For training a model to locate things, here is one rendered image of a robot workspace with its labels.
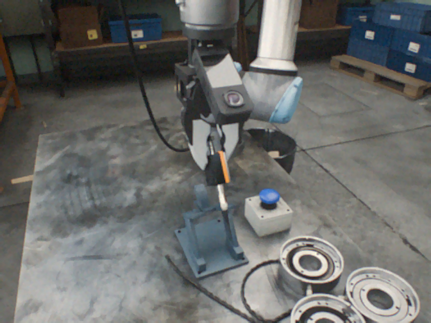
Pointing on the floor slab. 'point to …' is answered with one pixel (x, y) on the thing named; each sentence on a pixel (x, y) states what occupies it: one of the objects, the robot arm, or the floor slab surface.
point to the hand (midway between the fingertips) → (215, 162)
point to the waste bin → (276, 145)
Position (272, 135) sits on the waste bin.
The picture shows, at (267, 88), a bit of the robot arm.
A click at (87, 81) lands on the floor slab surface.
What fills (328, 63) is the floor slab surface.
